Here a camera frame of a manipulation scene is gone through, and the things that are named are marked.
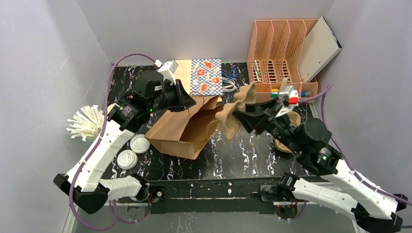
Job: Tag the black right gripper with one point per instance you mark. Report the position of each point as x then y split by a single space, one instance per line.
263 118

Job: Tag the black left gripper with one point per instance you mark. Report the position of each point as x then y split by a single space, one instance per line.
180 98

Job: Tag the cardboard cup carrier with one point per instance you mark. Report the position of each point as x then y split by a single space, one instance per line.
228 125
287 144

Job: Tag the brown paper bag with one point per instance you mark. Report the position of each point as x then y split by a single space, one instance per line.
184 134

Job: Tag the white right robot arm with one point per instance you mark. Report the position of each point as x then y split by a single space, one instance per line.
371 208

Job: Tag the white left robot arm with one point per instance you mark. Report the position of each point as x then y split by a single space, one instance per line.
84 184

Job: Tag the white lid on table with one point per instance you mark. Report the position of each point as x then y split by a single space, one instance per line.
139 144

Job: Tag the checkered paper sheet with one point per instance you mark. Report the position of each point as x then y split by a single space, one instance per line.
206 77

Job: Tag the green cup of stirrers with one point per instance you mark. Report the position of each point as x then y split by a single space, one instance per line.
86 123

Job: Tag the orange file organizer rack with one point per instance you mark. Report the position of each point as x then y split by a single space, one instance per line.
274 54

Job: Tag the white folder board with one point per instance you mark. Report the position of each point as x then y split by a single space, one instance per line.
319 48

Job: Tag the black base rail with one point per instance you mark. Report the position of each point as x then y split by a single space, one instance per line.
227 189

